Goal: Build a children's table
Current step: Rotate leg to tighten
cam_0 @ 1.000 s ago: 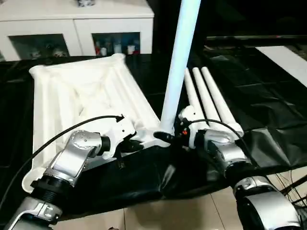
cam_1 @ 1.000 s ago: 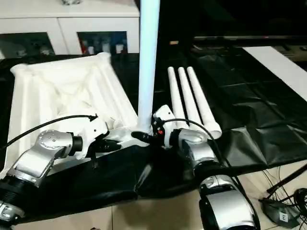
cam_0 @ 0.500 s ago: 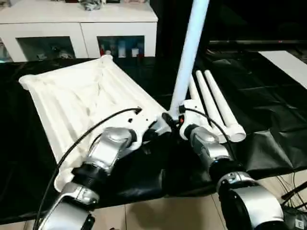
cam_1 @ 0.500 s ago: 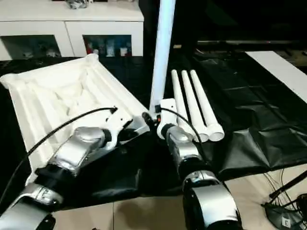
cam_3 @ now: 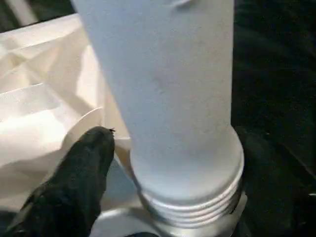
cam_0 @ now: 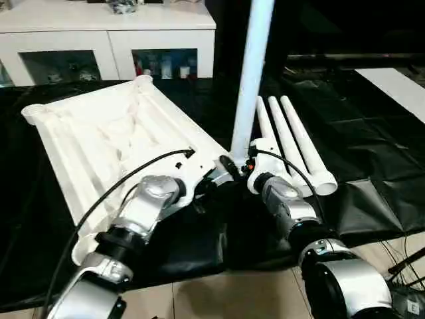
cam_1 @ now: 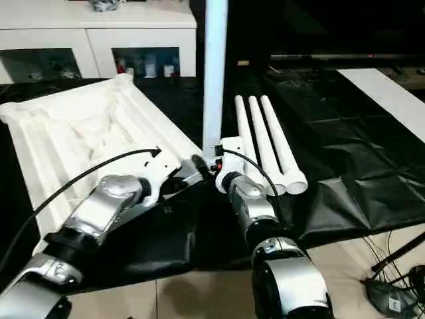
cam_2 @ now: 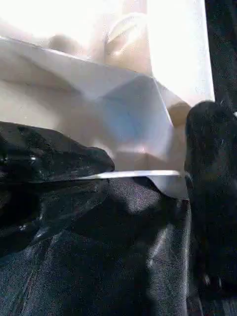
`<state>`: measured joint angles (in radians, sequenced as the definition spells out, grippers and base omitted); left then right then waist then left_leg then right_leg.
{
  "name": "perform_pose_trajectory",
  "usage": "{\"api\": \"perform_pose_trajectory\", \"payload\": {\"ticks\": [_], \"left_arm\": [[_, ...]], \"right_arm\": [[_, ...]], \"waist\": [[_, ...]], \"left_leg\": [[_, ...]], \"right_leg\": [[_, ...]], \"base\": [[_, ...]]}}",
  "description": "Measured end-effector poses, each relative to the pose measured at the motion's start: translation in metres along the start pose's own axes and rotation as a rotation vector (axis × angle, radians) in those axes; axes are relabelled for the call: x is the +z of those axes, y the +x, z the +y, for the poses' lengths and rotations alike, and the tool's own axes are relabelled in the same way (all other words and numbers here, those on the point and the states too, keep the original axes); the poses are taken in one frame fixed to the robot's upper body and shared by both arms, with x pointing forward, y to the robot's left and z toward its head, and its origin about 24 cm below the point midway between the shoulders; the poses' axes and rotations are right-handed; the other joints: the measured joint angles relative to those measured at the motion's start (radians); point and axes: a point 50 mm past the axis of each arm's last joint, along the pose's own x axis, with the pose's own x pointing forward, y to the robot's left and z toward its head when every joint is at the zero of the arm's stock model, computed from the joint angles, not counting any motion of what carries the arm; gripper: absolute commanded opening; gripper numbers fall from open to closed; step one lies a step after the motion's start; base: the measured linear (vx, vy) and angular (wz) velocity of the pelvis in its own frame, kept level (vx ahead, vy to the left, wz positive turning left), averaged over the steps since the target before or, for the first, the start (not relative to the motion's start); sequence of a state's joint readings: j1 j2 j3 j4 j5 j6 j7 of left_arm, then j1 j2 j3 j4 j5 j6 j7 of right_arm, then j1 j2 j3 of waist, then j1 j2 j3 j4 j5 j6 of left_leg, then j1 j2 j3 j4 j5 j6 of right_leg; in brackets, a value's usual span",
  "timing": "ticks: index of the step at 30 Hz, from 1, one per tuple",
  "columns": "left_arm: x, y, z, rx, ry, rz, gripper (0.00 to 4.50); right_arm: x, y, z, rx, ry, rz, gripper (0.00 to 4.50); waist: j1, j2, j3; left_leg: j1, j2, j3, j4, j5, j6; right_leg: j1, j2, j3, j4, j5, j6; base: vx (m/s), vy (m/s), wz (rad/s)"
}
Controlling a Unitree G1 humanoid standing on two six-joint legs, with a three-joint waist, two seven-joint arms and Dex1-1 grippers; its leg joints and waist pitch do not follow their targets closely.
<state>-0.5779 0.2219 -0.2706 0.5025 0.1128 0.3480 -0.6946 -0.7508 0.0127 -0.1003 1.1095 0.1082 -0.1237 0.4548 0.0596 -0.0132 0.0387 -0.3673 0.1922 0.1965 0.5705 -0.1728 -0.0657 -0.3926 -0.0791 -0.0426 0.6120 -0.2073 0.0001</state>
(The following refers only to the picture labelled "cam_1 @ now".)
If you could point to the white plastic table leg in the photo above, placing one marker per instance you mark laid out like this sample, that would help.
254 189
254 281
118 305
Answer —
262 133
244 126
279 139
214 83

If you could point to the white plastic table top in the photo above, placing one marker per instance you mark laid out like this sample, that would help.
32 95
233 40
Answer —
66 133

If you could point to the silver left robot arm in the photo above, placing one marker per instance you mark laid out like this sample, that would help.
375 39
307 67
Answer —
99 212

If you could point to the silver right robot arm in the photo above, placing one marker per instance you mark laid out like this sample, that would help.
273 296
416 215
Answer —
259 206

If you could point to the black work surface mat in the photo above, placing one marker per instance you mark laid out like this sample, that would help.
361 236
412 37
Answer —
159 239

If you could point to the small yellow label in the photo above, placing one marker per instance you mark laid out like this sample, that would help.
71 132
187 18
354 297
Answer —
243 63

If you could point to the black metal bar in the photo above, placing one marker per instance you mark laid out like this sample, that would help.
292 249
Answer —
332 56

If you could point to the white glass-door cabinet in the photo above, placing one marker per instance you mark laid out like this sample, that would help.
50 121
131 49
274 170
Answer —
99 36

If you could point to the white flat board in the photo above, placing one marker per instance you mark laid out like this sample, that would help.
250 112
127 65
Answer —
388 96

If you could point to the black tripod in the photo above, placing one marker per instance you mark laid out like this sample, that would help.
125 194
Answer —
401 252

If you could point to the dark grey tripod base bag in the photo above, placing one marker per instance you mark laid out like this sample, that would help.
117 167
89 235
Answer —
382 294

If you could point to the white square letter label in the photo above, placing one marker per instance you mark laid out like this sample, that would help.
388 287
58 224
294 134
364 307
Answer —
394 305

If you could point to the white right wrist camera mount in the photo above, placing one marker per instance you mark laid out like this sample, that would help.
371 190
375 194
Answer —
232 156

